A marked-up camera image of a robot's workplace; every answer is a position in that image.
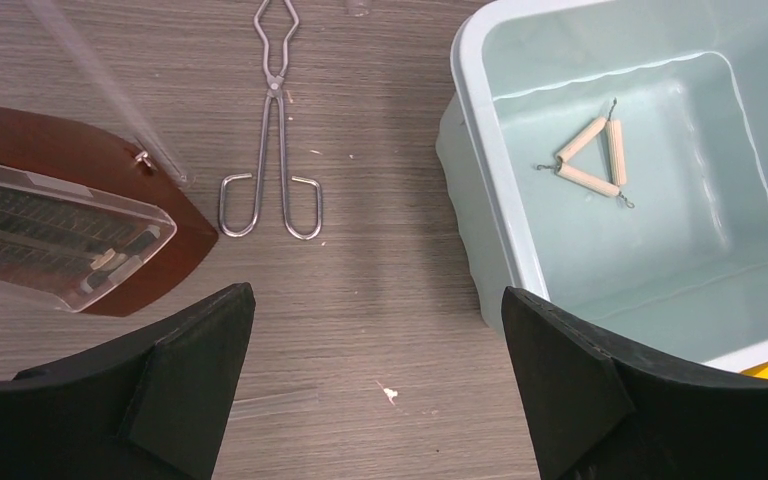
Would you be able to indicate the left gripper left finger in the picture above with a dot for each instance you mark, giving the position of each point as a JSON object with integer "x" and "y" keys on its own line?
{"x": 151, "y": 404}

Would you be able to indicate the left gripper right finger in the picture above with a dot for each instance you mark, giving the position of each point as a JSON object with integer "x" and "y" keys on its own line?
{"x": 602, "y": 406}

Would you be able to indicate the light green plastic tub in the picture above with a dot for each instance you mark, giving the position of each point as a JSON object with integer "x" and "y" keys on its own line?
{"x": 686, "y": 271}

